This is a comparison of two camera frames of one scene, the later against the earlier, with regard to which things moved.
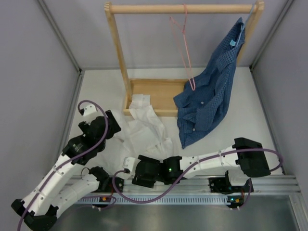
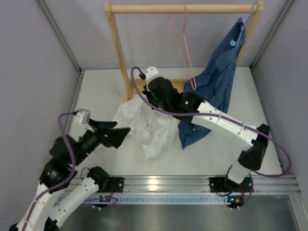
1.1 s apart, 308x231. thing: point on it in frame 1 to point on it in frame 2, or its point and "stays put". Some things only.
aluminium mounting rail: x=277 y=185 stays put
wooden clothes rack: x=163 y=92 stays put
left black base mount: x=119 y=183 stays put
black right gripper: x=149 y=183 to x=147 y=92
